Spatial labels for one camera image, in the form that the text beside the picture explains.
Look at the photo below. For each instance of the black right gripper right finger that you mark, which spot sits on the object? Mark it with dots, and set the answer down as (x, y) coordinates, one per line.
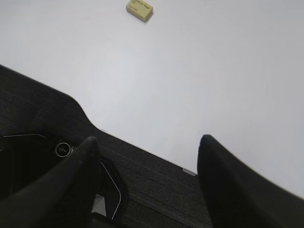
(238, 197)

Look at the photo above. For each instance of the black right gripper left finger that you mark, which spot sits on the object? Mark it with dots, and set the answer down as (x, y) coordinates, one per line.
(62, 198)

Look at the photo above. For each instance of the yellow eraser right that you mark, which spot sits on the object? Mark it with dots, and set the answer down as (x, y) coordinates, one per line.
(140, 9)

